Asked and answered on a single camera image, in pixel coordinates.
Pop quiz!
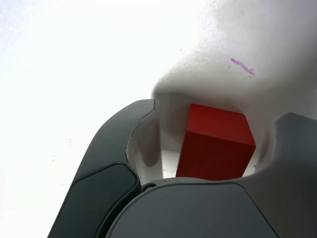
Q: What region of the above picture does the red cube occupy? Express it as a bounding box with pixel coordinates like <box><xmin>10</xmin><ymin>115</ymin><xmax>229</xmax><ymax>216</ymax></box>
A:
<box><xmin>175</xmin><ymin>103</ymin><xmax>256</xmax><ymax>179</ymax></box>

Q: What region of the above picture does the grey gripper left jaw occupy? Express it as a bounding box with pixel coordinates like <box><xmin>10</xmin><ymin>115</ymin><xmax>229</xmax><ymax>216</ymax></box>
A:
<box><xmin>49</xmin><ymin>98</ymin><xmax>165</xmax><ymax>238</ymax></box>

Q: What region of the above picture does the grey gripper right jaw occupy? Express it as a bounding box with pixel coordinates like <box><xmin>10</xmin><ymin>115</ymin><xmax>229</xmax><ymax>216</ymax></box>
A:
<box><xmin>98</xmin><ymin>112</ymin><xmax>317</xmax><ymax>238</ymax></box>

